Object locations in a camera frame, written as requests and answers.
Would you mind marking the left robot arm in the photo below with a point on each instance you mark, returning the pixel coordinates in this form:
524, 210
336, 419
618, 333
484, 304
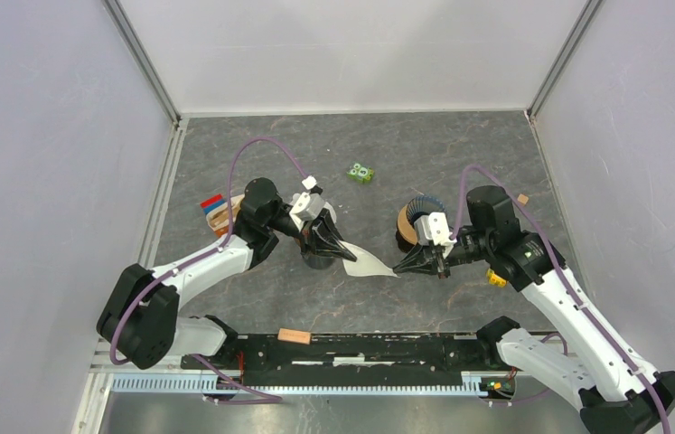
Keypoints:
141, 321

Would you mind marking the wooden rectangular block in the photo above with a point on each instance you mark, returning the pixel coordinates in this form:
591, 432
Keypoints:
294, 336

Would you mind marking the yellow owl block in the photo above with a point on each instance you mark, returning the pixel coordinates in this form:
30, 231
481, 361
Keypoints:
495, 280

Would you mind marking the aluminium frame rail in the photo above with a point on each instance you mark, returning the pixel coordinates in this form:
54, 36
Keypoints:
163, 374

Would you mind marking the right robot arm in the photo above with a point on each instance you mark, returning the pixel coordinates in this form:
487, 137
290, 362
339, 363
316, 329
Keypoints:
612, 387

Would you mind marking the green monster block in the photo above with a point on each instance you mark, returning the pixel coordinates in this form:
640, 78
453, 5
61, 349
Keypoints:
360, 173

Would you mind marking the red blue block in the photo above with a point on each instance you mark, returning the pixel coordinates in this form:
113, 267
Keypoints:
213, 203

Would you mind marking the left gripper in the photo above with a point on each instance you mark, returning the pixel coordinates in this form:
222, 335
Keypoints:
323, 237

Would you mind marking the coffee filter box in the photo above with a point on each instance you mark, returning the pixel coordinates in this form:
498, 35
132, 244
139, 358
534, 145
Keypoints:
218, 221

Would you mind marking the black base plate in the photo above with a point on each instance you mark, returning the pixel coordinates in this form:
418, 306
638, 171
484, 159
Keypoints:
422, 359

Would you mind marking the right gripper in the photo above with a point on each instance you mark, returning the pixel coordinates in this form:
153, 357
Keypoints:
423, 260

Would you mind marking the blue glass dripper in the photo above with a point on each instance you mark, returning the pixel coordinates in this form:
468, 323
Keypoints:
421, 205

